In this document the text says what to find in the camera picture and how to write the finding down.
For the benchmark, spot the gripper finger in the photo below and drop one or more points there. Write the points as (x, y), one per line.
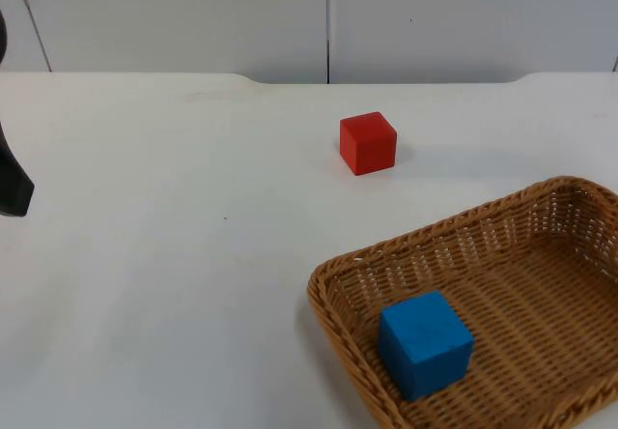
(12, 187)

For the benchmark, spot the blue cube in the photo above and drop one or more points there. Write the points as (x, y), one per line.
(422, 344)

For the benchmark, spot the red cube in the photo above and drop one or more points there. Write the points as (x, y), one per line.
(367, 141)

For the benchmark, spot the brown wicker basket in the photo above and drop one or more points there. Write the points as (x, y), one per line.
(521, 313)

